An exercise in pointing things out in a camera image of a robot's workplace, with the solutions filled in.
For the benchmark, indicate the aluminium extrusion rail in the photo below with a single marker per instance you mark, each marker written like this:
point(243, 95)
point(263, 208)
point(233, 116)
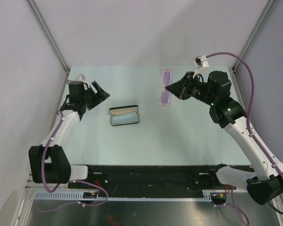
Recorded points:
point(30, 185)

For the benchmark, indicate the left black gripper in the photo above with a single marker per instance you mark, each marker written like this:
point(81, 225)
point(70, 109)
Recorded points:
point(99, 97)

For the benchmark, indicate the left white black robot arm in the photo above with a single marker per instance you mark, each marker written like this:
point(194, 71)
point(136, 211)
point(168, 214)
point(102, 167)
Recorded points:
point(48, 161)

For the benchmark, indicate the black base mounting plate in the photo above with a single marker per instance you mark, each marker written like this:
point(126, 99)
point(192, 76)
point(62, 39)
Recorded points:
point(160, 181)

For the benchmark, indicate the right aluminium frame post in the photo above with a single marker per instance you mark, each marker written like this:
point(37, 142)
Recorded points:
point(262, 19)

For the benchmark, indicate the grey slotted cable duct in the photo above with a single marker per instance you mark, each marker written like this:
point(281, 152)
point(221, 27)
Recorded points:
point(202, 196)

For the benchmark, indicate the black glasses case beige lining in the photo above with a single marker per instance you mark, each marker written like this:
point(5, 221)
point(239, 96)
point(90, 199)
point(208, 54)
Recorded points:
point(115, 111)

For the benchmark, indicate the light blue cleaning cloth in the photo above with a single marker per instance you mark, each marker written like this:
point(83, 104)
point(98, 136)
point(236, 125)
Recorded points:
point(125, 118)

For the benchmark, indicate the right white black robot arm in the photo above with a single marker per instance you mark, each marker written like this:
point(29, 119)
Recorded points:
point(266, 182)

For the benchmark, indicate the aluminium frame post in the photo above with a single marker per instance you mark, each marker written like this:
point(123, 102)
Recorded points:
point(262, 19)
point(47, 34)

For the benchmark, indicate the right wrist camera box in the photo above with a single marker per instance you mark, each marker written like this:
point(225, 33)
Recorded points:
point(202, 65)

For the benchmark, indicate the pink frame purple sunglasses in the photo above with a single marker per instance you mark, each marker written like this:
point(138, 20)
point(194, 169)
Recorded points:
point(167, 77)

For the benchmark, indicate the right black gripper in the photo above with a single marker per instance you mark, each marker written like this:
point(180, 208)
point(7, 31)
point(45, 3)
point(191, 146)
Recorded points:
point(181, 88)

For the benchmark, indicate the left aluminium frame post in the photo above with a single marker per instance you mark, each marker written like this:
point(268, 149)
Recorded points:
point(47, 34)

